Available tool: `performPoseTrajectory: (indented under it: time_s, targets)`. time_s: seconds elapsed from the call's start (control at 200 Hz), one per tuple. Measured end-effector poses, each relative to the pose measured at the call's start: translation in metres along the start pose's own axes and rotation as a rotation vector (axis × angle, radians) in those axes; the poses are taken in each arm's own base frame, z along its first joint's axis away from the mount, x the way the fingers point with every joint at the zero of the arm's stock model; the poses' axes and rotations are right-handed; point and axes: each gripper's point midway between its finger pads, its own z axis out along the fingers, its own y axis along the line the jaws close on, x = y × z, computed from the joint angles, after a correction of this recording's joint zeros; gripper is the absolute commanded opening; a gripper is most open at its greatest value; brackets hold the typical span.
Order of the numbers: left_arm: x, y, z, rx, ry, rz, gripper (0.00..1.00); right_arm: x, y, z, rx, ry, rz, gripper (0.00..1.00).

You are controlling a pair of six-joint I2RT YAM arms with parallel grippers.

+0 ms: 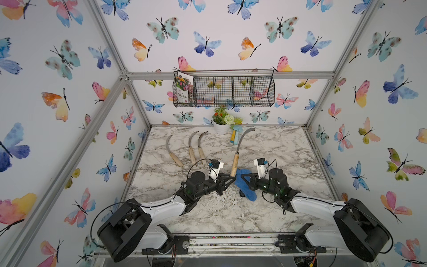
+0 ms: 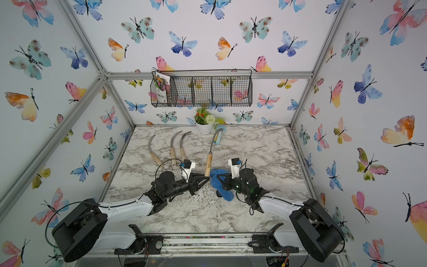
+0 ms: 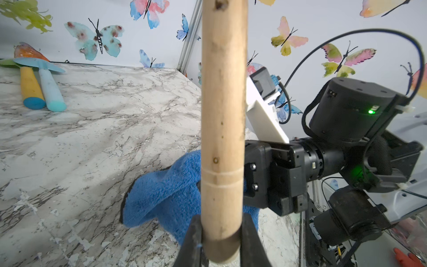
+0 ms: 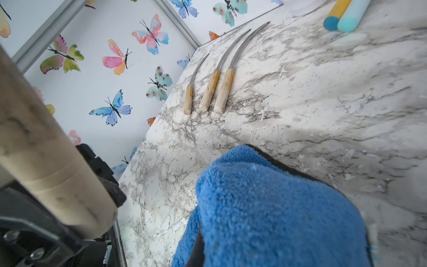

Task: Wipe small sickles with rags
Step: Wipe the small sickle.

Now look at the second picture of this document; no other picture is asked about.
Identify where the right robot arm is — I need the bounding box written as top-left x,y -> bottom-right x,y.
218,168 -> 345,262

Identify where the white pot with plant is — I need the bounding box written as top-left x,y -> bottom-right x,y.
193,106 -> 226,135

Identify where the black wire wall basket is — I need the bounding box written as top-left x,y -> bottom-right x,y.
150,69 -> 253,108

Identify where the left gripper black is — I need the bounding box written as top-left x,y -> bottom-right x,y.
162,173 -> 207,201

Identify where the teal garden trowel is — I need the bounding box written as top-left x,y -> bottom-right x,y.
214,125 -> 226,145

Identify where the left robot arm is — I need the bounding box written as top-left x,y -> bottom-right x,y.
52,171 -> 210,263

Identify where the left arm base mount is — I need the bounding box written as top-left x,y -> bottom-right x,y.
114,224 -> 164,257

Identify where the blue microfiber rag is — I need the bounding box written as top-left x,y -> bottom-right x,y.
210,169 -> 234,202

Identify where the sickle wooden handle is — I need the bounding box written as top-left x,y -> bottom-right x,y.
205,142 -> 214,177
170,131 -> 181,159
147,134 -> 164,166
180,131 -> 192,161

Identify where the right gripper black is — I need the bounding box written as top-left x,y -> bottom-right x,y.
216,173 -> 251,199

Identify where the aluminium front rail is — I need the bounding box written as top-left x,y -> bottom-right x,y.
64,233 -> 348,258

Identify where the seed packet in basket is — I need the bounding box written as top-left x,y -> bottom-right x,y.
153,72 -> 171,103

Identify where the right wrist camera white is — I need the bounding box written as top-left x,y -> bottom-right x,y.
228,158 -> 242,179

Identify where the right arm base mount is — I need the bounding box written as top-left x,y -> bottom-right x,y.
248,222 -> 299,254

